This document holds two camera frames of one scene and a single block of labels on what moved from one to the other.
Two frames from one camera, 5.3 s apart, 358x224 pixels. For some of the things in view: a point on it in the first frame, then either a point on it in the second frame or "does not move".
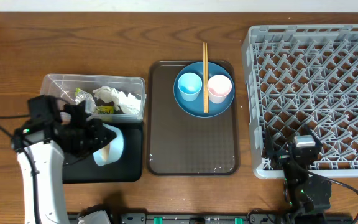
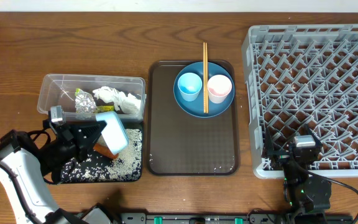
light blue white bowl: (112, 152) → (114, 133)
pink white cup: (219, 86) does not move
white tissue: (129, 104) does not move
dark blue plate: (196, 107) does not move
